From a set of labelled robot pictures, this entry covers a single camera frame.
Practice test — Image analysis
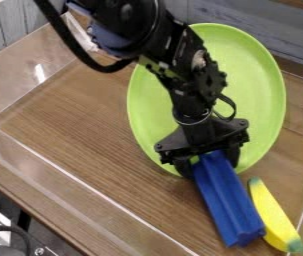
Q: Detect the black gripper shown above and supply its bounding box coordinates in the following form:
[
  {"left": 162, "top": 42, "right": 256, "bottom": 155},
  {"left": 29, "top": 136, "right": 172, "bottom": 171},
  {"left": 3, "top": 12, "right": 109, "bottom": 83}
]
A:
[{"left": 154, "top": 113, "right": 250, "bottom": 179}]

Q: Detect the blue star-shaped block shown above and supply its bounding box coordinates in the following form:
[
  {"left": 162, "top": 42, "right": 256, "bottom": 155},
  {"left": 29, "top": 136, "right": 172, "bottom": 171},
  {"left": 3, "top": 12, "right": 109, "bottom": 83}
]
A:
[{"left": 193, "top": 151, "right": 266, "bottom": 247}]

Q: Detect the green plate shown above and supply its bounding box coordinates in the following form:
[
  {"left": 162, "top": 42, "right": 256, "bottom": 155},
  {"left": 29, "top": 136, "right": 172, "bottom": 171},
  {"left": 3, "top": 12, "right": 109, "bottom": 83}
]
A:
[{"left": 127, "top": 23, "right": 286, "bottom": 175}]

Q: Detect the yellow toy banana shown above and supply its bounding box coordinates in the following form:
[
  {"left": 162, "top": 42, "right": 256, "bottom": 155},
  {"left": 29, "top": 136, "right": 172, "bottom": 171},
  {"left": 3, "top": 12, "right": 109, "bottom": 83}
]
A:
[{"left": 249, "top": 177, "right": 303, "bottom": 253}]

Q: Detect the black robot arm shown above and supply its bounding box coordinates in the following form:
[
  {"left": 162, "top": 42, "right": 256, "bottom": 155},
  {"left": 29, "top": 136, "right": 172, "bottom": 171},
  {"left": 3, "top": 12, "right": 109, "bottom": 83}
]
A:
[{"left": 66, "top": 0, "right": 249, "bottom": 178}]

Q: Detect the black cable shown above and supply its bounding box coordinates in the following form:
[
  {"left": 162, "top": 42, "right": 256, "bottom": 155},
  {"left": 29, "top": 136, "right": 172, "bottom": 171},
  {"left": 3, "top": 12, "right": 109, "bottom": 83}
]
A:
[{"left": 33, "top": 0, "right": 138, "bottom": 74}]

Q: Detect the clear acrylic tray wall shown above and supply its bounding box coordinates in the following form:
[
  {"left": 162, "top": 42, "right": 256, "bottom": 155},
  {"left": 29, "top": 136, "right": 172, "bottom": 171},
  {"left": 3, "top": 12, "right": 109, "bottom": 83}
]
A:
[{"left": 0, "top": 9, "right": 303, "bottom": 256}]

